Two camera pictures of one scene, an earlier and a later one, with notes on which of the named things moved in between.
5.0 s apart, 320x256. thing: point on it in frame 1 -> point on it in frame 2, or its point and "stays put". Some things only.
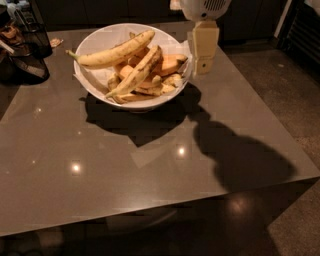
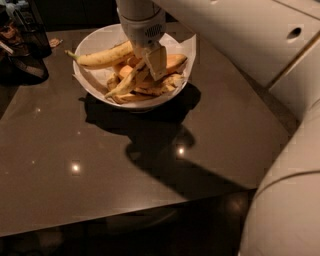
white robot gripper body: x=204 y=9 -> x=144 y=30
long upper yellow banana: x=113 y=53 stays put
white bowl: x=132 y=66 stays put
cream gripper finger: x=204 y=39 -> x=156 y=61
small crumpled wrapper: x=56 y=42 stays put
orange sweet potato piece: x=170 y=64 stays put
